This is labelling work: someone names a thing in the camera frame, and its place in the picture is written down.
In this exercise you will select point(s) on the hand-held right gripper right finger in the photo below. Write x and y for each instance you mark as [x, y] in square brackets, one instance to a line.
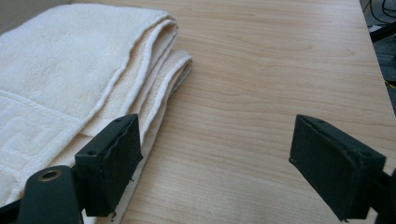
[330, 168]

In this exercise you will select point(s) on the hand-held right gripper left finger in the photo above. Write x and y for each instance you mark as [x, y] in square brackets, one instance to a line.
[107, 168]

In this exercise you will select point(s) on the cream towel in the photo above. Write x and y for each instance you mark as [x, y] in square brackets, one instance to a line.
[62, 77]

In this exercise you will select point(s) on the black stand bar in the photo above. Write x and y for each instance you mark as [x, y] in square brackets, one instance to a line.
[383, 32]

